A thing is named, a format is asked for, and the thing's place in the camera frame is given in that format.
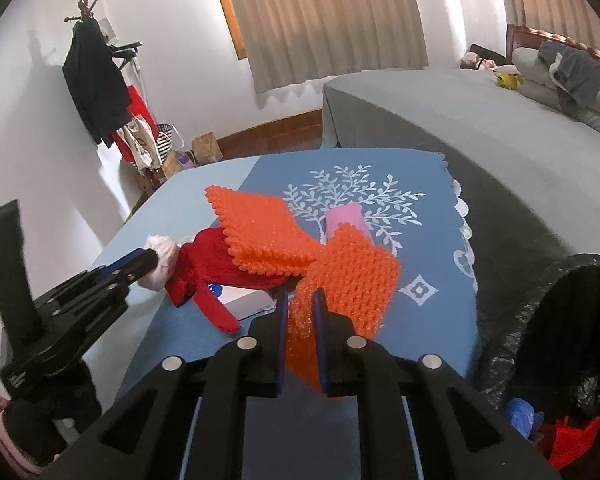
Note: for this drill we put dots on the dark grey blanket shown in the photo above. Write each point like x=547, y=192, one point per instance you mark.
x=580, y=72

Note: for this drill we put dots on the dark red cloth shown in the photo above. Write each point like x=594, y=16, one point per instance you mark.
x=205, y=260

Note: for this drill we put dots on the pink plush toy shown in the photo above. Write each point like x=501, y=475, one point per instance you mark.
x=480, y=64

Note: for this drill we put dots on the wooden headboard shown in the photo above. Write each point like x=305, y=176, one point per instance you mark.
x=522, y=37

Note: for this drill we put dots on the yellow plush toy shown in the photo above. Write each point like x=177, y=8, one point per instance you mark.
x=507, y=80

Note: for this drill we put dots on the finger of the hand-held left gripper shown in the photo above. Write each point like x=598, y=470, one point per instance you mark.
x=105, y=300
x=130, y=261

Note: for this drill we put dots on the red hanging garment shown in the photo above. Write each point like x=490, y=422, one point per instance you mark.
x=140, y=107

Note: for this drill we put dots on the brown paper bag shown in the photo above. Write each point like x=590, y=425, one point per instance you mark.
x=207, y=149

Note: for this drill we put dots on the striped bag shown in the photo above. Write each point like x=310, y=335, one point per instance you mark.
x=166, y=140

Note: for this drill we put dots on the white flat box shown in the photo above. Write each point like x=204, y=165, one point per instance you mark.
x=245, y=302

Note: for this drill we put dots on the folded pale grey duvet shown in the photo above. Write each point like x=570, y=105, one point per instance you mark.
x=535, y=87

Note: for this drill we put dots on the orange bubble wrap sheet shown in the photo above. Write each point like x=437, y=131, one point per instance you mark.
x=260, y=230

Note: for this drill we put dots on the pink slipper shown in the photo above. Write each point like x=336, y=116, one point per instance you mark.
x=0, y=435

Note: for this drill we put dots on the narrow beige curtain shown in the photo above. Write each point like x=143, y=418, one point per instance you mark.
x=550, y=0

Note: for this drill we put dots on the light blue table cover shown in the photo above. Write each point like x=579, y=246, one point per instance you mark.
x=180, y=200

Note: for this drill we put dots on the wooden coat rack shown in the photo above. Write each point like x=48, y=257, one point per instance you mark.
x=84, y=7

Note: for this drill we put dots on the grey bed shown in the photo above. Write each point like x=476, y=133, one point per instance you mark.
x=480, y=135

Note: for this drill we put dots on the pink cup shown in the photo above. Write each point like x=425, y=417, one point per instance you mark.
x=345, y=217

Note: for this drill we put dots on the blue tree print cloth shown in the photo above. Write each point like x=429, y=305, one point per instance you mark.
x=420, y=195

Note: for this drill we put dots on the white cloth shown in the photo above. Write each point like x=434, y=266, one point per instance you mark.
x=162, y=272

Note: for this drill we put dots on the cardboard box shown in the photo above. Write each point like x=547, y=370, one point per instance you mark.
x=160, y=175

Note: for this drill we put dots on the black clothes hangers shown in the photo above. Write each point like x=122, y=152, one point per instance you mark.
x=125, y=52

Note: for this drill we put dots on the black hanging coat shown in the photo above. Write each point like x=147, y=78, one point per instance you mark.
x=92, y=85

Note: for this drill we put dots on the bin with black liner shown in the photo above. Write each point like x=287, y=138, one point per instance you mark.
x=530, y=320

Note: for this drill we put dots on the purple and white bag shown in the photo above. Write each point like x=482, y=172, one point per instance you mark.
x=187, y=160

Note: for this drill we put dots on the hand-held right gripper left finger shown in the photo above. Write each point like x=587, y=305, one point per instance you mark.
x=280, y=340

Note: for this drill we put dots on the cream tote bag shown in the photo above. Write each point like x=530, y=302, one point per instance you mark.
x=142, y=145

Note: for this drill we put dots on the wide beige curtain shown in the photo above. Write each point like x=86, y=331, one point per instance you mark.
x=325, y=15

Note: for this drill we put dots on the black pillow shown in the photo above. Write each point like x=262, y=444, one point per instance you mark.
x=487, y=52

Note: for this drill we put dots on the blue plastic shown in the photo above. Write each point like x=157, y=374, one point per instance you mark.
x=522, y=412

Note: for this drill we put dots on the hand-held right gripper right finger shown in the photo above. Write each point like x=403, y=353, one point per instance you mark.
x=320, y=340

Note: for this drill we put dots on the wooden window frame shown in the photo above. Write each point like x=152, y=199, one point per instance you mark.
x=230, y=15

